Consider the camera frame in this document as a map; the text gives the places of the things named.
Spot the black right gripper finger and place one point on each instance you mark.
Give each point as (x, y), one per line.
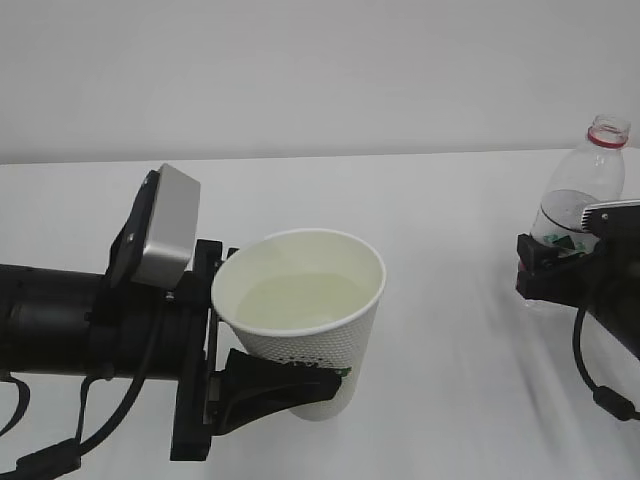
(536, 258)

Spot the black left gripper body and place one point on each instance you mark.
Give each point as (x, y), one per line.
(146, 332)

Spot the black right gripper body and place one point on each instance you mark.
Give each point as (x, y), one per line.
(609, 289)

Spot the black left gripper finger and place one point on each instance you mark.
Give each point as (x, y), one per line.
(250, 388)

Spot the Nongfu Spring water bottle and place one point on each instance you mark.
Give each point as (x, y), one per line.
(593, 172)

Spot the white paper cup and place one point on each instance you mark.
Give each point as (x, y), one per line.
(304, 297)

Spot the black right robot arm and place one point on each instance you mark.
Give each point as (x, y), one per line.
(605, 282)

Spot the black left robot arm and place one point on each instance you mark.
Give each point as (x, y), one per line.
(45, 328)

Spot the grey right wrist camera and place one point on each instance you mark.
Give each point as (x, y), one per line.
(611, 219)

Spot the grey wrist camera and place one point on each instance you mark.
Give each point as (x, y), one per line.
(611, 219)
(171, 233)

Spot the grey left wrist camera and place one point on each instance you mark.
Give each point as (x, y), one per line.
(171, 233)

